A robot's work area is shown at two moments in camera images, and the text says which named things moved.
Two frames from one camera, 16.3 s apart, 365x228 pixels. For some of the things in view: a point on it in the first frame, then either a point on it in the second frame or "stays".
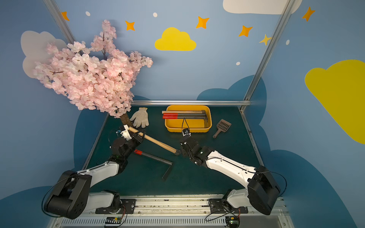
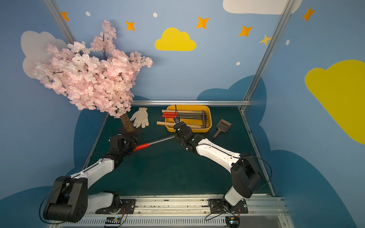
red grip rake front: x=157 y=158 to x=147 y=145
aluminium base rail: x=172 y=211 stays
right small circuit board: x=233 y=222 stays
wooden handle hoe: x=152 y=140 to x=172 y=124
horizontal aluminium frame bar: x=190 y=102 stays
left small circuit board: x=113 y=220 stays
